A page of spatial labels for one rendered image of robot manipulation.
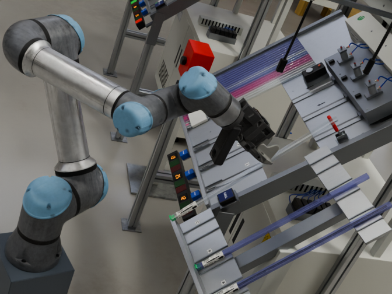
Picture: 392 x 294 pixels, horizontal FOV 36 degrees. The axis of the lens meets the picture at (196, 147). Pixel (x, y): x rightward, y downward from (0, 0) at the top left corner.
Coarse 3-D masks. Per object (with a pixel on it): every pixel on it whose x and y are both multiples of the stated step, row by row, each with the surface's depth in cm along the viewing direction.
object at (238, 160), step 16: (192, 128) 215; (208, 128) 211; (192, 144) 209; (208, 144) 204; (208, 160) 199; (240, 160) 192; (256, 160) 189; (208, 176) 193; (224, 176) 190; (256, 176) 183
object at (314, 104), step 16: (320, 32) 224; (336, 32) 220; (320, 48) 217; (336, 48) 213; (304, 96) 201; (320, 96) 198; (336, 96) 194; (304, 112) 195; (320, 112) 192; (336, 112) 189; (352, 112) 186; (352, 128) 180; (368, 128) 178; (320, 144) 182; (336, 144) 179
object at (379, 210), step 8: (376, 208) 147; (384, 208) 146; (360, 216) 148; (368, 216) 147; (352, 224) 147; (360, 224) 147; (336, 232) 147; (344, 232) 147; (320, 240) 148; (328, 240) 147; (304, 248) 148; (312, 248) 147; (288, 256) 148; (296, 256) 147; (272, 264) 148; (280, 264) 147; (256, 272) 149; (264, 272) 148; (248, 280) 148; (240, 288) 148
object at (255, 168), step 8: (328, 120) 155; (336, 120) 154; (320, 128) 155; (304, 136) 155; (312, 136) 155; (288, 144) 156; (296, 144) 155; (280, 152) 156; (272, 160) 156; (256, 168) 156; (240, 176) 157; (224, 184) 158; (232, 184) 157; (208, 192) 158; (216, 192) 157; (200, 200) 158; (176, 216) 158
